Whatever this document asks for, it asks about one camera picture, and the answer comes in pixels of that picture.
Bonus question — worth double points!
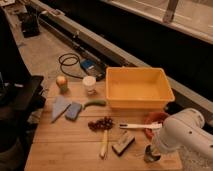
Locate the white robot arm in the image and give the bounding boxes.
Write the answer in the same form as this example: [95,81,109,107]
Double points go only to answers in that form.
[152,108,213,160]

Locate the metal cup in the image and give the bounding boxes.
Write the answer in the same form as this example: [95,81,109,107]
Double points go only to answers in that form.
[144,145,161,163]

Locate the blue black device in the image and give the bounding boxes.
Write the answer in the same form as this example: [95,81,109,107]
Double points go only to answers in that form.
[80,59,105,81]

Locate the yellow plastic bin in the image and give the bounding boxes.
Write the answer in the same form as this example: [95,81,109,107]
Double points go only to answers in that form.
[106,67,175,109]

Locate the green chili pepper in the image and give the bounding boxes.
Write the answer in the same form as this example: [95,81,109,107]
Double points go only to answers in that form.
[83,100,106,109]

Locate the bunch of dark grapes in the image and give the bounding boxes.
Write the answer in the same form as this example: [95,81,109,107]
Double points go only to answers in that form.
[88,117,113,131]

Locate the blue sponge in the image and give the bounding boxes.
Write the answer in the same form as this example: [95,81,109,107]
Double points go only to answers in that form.
[65,102,82,121]

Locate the terracotta bowl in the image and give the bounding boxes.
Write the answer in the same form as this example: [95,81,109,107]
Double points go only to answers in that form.
[144,112,169,140]

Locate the wooden block eraser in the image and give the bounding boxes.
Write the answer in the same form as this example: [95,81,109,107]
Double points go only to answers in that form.
[112,131,135,156]

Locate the white dish brush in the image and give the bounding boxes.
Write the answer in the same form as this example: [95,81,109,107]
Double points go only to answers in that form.
[119,123,162,129]

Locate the black chair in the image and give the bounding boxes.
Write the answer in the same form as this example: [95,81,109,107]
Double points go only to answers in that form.
[0,7,45,171]

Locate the black box on floor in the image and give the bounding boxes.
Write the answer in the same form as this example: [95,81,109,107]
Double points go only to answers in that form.
[21,13,40,38]

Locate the black coiled cable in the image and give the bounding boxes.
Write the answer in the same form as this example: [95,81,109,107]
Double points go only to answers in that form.
[58,52,85,80]

